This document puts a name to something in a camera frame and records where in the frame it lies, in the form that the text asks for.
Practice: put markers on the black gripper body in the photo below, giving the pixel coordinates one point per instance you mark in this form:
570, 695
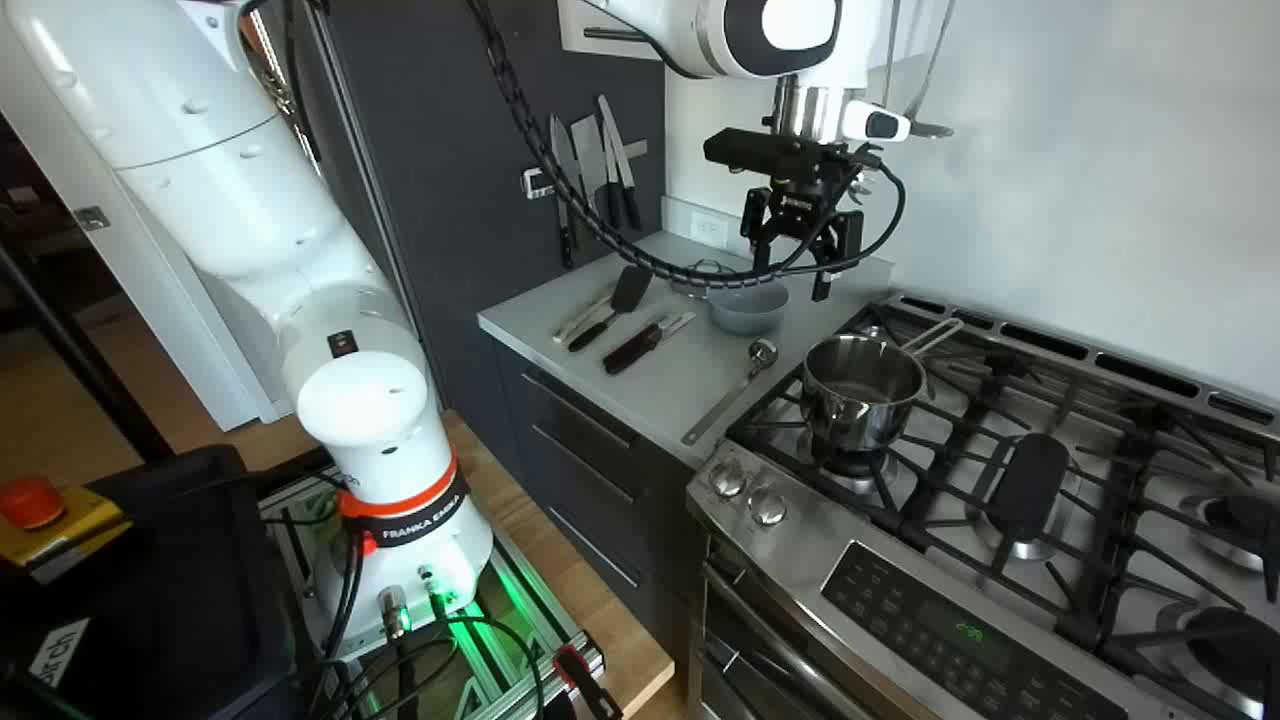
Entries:
805, 200

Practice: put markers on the long steel measuring spoon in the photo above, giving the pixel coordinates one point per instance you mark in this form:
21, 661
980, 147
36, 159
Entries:
724, 393

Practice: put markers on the broad cleaver knife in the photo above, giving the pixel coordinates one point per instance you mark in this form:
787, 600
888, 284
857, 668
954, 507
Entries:
585, 155

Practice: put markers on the red button box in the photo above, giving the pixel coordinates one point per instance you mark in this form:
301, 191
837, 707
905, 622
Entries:
82, 525

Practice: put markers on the pale slender spoon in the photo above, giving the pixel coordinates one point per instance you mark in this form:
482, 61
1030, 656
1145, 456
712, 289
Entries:
583, 320

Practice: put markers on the magnetic knife strip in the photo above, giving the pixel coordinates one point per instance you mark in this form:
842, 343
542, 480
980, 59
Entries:
642, 147

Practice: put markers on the red emergency stop button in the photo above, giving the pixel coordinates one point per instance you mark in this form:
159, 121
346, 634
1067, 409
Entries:
28, 501

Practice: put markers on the white leaning board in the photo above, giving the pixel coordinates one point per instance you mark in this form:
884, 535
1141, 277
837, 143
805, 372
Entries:
184, 349

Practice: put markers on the white wall outlet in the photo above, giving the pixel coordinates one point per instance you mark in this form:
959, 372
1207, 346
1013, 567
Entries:
710, 230

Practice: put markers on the pale blue bowl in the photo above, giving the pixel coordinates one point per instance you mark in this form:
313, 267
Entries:
746, 314

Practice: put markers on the steel saucepan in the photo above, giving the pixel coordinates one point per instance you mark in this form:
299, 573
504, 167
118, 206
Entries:
861, 380

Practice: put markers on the long chef knife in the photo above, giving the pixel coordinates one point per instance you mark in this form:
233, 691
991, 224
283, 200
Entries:
560, 174

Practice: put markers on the hanging steel ladle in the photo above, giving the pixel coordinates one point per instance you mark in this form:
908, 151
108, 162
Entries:
934, 129

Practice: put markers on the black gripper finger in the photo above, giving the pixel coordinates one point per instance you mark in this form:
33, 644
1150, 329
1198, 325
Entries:
758, 232
842, 263

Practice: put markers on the stainless steel gas stove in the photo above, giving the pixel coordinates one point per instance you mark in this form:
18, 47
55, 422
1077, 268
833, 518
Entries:
1067, 563

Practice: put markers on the black case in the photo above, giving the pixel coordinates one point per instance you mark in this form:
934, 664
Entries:
174, 600

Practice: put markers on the white kitchen timer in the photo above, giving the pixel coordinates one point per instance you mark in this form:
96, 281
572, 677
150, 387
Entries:
539, 182

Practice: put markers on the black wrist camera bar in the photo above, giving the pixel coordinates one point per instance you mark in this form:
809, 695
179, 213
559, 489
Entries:
760, 151

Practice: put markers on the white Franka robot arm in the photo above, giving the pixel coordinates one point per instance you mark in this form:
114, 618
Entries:
212, 200

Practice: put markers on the dark grey drawer cabinet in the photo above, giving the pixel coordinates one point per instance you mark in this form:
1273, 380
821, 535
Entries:
585, 466

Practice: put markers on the steel stove knob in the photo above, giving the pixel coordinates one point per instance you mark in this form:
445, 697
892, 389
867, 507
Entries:
769, 509
730, 480

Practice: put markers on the black spatula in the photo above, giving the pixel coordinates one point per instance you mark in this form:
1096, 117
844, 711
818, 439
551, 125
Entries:
626, 284

